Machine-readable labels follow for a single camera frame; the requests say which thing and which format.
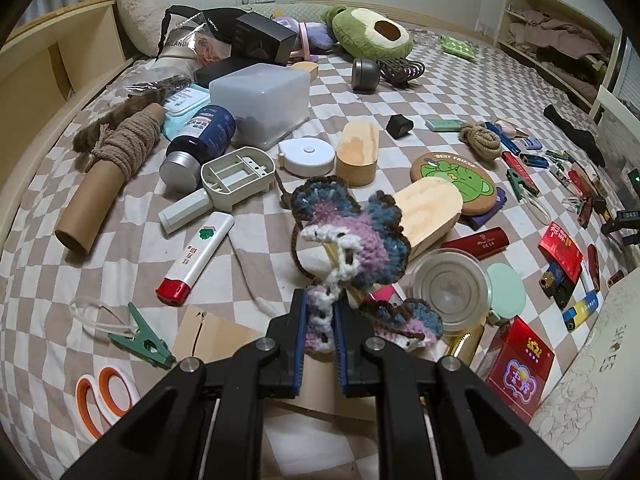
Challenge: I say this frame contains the white tape measure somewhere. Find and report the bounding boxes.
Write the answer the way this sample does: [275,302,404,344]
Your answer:
[276,137,335,177]

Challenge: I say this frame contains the orange white scissors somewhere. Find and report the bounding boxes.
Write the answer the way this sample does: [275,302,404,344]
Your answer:
[75,366,142,441]

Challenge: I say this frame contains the dark foil packet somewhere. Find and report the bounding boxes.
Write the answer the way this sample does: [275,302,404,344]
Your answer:
[124,76,195,98]

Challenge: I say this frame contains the pile of brown clothes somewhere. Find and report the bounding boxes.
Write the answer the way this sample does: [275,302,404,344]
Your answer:
[507,7,613,91]

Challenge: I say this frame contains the dark blue bottle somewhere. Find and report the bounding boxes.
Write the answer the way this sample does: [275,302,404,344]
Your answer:
[160,105,237,193]

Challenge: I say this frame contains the crochet butterfly chain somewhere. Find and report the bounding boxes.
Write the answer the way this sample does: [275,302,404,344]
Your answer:
[287,176,445,353]

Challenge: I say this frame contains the black wedge piece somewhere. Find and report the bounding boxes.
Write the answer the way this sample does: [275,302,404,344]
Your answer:
[387,114,413,141]

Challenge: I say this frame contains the black sock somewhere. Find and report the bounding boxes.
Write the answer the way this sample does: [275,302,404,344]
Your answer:
[542,104,608,168]

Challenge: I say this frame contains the brown knotted stockings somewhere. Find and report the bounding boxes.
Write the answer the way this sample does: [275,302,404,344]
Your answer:
[72,91,168,181]

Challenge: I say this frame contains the green dinosaur coaster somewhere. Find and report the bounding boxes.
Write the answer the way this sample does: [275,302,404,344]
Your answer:
[411,150,496,216]

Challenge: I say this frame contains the purple lighter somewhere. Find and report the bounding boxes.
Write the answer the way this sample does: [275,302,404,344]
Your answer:
[470,187,508,228]

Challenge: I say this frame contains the grey metal cylinder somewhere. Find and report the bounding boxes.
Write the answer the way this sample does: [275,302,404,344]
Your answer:
[351,57,383,93]

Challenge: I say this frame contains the grey white handheld frame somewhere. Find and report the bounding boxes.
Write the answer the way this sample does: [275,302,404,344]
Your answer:
[158,146,277,234]

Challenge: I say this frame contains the green packet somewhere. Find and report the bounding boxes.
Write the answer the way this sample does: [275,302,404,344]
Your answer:
[439,35,476,63]

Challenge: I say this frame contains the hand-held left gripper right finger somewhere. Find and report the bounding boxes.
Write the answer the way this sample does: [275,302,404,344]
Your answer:
[336,300,573,480]

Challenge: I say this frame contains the black blue lighter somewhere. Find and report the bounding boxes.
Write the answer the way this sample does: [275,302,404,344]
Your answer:
[541,262,566,293]

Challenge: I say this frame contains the medium wooden oval box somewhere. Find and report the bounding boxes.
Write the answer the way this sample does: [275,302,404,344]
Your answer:
[335,121,381,188]

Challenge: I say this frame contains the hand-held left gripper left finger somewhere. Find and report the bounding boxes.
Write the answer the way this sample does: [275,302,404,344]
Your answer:
[60,287,307,480]

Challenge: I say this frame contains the clear silver lighter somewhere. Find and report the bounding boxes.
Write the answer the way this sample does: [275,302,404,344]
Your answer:
[549,164,576,188]

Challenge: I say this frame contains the white fluffy pillow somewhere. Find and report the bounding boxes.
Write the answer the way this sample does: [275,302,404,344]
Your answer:
[117,0,173,58]

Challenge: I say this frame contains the yellow blue lighter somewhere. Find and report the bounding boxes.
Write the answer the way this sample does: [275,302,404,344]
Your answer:
[561,291,601,333]

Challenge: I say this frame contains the mint green round compact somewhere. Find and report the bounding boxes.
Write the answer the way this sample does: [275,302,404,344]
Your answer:
[484,262,527,326]

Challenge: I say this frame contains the avocado plush toy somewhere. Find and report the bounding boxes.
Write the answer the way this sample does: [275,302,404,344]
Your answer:
[320,5,413,59]

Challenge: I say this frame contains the large wooden oval box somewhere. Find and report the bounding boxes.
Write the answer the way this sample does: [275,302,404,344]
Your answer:
[395,179,463,256]

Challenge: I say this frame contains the checkered bed sheet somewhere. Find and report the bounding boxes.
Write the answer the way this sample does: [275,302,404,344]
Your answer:
[0,35,621,480]

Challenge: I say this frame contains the black cardboard box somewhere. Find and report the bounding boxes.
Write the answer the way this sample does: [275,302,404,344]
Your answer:
[234,10,298,67]

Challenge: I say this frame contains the clear plastic funnel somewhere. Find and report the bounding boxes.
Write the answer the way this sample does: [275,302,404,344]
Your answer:
[410,247,493,338]

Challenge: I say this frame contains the black flat box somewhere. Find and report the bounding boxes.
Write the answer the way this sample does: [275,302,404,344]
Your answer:
[193,55,261,88]

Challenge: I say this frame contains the white lighter red cap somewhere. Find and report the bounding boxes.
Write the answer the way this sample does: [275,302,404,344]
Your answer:
[156,211,236,306]

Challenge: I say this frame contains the long dark red lighter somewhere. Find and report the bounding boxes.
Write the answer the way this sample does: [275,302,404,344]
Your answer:
[441,226,512,261]

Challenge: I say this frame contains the red foil packet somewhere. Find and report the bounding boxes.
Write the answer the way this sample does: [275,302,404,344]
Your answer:
[537,221,585,286]

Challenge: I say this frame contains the red cigarette carton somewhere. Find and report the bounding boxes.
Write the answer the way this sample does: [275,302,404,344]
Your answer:
[475,317,556,423]

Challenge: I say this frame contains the blue wet wipes pack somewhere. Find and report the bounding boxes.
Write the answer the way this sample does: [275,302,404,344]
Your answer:
[162,82,211,141]

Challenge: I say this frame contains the pink soft item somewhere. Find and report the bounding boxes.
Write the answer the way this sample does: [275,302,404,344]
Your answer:
[492,116,528,138]

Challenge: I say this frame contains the clear plastic storage bin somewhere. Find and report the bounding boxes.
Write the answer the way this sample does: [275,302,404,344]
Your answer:
[597,85,640,168]

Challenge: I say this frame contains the purple plush toy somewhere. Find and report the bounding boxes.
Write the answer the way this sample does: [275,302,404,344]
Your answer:
[272,15,336,61]

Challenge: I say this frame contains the cardboard tube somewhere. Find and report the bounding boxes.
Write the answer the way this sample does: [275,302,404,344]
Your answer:
[54,102,166,254]

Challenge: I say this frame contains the wooden headboard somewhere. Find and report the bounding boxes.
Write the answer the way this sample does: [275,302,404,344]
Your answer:
[0,0,136,226]

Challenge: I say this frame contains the black claw hair clip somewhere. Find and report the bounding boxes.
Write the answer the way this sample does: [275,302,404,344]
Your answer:
[377,56,426,88]

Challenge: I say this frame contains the pink lighter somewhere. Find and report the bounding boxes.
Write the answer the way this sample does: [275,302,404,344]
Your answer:
[372,284,408,306]

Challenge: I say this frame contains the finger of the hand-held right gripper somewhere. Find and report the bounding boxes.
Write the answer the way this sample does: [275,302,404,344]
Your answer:
[601,217,640,248]

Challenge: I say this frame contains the brown rope knot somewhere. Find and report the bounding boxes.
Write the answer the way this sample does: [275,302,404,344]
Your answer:
[459,122,502,161]

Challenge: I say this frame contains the clear black-trim bag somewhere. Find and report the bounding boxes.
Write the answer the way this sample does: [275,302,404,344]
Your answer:
[155,5,241,68]

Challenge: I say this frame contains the white cardboard box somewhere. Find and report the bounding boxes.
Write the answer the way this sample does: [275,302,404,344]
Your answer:
[529,272,640,443]

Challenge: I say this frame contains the translucent plastic box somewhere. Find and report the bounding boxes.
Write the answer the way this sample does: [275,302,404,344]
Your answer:
[209,64,312,151]

